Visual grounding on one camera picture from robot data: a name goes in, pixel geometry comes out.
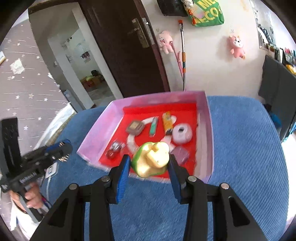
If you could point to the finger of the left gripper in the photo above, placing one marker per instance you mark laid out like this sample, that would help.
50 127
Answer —
40 159
57 151

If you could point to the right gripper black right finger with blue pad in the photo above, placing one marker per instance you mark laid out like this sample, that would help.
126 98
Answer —
231 219

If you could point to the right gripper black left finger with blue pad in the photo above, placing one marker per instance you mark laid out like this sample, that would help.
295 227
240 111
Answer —
65 219

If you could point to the clear glass perfume bottle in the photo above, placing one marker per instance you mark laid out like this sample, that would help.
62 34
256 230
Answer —
117 146

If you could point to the brown earbud case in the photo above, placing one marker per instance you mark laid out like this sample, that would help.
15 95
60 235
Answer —
135 128

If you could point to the green apple shaped toy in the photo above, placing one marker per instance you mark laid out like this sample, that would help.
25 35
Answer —
151 159

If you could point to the yellow lighter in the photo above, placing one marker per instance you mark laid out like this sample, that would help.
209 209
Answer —
167 123

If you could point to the person's left hand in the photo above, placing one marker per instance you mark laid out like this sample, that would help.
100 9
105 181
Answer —
33 196

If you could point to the pink cardboard tray box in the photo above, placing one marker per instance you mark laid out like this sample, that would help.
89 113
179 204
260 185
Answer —
96 141

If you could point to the red ball ornament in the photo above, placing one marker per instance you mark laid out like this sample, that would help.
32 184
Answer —
111 154

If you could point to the green nail clipper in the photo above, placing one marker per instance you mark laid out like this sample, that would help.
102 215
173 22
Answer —
153 128

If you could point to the lilac round compact case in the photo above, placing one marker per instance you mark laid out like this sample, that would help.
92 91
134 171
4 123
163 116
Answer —
182 133

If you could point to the red Miniso paper liner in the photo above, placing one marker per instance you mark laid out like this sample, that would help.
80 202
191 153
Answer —
180 113

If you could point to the dark brown door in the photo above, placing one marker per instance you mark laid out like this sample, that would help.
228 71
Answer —
124 35

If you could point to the black cloth side table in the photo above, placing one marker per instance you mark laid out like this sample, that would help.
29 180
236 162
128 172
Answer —
278 91

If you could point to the pink hanging stick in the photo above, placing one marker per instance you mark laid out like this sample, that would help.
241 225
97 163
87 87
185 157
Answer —
178 58

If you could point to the pink plush toy left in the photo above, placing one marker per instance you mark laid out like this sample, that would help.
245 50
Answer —
164 42

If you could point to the pink plush toy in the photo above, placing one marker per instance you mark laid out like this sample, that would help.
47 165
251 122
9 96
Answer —
236 47
164 42

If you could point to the pink plush toy right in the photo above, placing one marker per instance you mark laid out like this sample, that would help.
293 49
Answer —
236 47

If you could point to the black backpack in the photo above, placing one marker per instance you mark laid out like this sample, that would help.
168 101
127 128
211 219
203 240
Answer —
172 8

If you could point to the green tote bag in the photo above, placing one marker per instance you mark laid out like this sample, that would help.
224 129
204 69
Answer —
205 13

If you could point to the orange grey mop handle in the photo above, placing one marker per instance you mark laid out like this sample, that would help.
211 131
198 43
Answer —
183 53

